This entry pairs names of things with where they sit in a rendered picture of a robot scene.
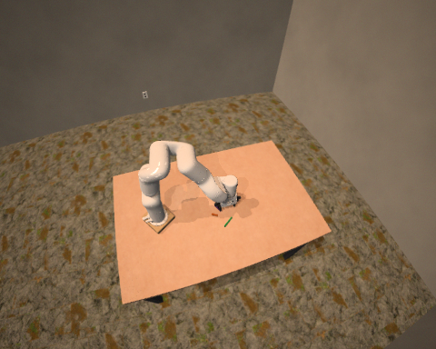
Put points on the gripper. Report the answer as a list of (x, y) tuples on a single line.
[(228, 202)]

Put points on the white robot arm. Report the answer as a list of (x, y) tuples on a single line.
[(188, 165)]

